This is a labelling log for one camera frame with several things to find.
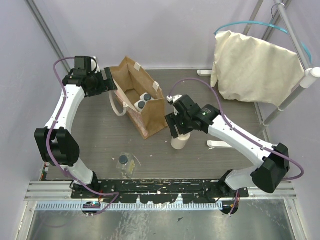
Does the white rack foot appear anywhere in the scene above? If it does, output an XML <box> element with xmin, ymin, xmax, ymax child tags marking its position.
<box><xmin>206</xmin><ymin>140</ymin><xmax>233</xmax><ymax>149</ymax></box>

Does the clear glass bottle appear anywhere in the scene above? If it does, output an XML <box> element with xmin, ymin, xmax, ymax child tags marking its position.
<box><xmin>116</xmin><ymin>152</ymin><xmax>136</xmax><ymax>179</ymax></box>

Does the cream canvas cloth bag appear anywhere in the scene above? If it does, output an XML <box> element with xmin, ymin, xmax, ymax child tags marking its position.
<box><xmin>210</xmin><ymin>30</ymin><xmax>304</xmax><ymax>107</ymax></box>

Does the grey clothes rack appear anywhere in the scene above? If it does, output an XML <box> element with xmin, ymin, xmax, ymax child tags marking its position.
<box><xmin>243</xmin><ymin>0</ymin><xmax>320</xmax><ymax>126</ymax></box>

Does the beige round bottle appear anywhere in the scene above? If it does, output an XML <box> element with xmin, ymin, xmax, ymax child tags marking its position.
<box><xmin>170</xmin><ymin>133</ymin><xmax>191</xmax><ymax>150</ymax></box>

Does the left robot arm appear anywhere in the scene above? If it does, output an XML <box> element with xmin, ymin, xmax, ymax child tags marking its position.
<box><xmin>34</xmin><ymin>56</ymin><xmax>118</xmax><ymax>198</ymax></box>

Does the brown paper bag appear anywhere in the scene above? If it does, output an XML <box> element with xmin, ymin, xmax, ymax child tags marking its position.
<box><xmin>109</xmin><ymin>56</ymin><xmax>168</xmax><ymax>140</ymax></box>

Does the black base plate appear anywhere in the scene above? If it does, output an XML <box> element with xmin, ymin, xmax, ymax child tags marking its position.
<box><xmin>71</xmin><ymin>178</ymin><xmax>251</xmax><ymax>205</ymax></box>

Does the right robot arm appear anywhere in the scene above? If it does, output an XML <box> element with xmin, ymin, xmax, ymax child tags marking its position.
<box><xmin>165</xmin><ymin>94</ymin><xmax>290</xmax><ymax>197</ymax></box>

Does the teal hanger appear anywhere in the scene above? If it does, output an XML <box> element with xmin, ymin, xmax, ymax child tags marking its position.
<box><xmin>214</xmin><ymin>20</ymin><xmax>312</xmax><ymax>63</ymax></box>

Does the white bottle black cap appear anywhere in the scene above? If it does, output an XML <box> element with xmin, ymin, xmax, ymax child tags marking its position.
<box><xmin>140</xmin><ymin>93</ymin><xmax>154</xmax><ymax>103</ymax></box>
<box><xmin>134</xmin><ymin>100</ymin><xmax>146</xmax><ymax>113</ymax></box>

